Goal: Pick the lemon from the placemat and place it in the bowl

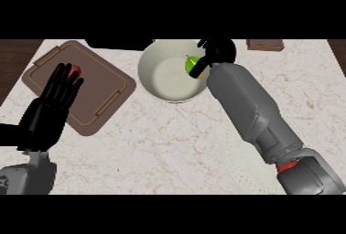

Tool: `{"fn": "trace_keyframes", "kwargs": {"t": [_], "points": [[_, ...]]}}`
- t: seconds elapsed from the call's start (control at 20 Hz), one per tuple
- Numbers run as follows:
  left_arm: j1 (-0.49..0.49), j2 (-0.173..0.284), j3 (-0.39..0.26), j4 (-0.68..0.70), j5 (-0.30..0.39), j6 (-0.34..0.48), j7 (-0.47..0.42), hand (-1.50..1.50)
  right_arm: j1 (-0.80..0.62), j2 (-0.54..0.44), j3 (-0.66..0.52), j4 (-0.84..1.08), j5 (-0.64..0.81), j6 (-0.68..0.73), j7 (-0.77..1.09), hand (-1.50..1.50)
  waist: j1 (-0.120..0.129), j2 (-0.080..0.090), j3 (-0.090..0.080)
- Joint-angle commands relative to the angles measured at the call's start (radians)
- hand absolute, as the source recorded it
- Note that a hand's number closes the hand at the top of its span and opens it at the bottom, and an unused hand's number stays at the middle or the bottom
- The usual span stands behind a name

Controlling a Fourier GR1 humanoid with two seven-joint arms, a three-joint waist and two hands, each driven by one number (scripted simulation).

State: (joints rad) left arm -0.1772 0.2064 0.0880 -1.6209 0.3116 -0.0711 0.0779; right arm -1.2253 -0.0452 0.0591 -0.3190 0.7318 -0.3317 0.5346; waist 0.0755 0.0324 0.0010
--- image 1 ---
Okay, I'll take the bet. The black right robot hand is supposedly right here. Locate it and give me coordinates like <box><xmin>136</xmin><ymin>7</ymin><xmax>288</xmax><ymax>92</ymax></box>
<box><xmin>188</xmin><ymin>39</ymin><xmax>238</xmax><ymax>80</ymax></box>

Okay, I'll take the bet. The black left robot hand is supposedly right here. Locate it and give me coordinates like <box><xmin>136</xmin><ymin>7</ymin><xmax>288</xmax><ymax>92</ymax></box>
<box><xmin>16</xmin><ymin>62</ymin><xmax>86</xmax><ymax>153</ymax></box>

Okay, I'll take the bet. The green-yellow lemon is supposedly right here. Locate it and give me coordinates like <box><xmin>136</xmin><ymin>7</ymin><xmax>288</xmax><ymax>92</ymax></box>
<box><xmin>183</xmin><ymin>55</ymin><xmax>205</xmax><ymax>80</ymax></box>

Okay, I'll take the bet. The brown placemat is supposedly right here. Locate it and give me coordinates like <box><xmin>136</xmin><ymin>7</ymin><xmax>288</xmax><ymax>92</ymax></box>
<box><xmin>20</xmin><ymin>39</ymin><xmax>137</xmax><ymax>137</ymax></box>

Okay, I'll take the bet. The white bowl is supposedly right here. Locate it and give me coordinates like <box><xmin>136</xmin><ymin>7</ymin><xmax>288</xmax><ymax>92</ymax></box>
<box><xmin>136</xmin><ymin>39</ymin><xmax>211</xmax><ymax>104</ymax></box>

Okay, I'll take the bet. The brown wooden box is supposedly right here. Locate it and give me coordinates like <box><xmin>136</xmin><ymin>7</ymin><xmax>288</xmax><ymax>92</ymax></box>
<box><xmin>244</xmin><ymin>39</ymin><xmax>285</xmax><ymax>52</ymax></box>

